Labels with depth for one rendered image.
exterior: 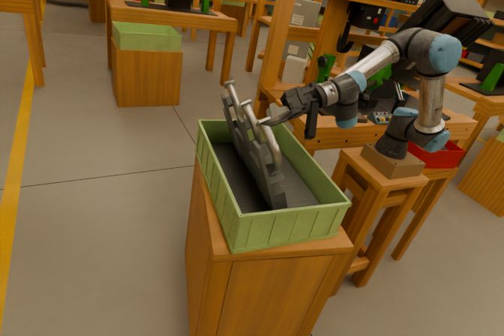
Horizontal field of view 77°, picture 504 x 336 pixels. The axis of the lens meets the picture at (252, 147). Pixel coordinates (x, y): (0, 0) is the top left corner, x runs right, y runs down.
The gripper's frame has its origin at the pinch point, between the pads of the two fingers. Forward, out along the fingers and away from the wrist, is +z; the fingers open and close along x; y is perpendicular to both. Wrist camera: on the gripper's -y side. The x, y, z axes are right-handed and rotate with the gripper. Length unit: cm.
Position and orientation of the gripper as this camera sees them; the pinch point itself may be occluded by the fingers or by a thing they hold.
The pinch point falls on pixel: (266, 125)
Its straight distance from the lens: 97.7
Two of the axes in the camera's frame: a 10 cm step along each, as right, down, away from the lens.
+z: -9.1, 3.9, -1.7
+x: 1.2, -1.5, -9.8
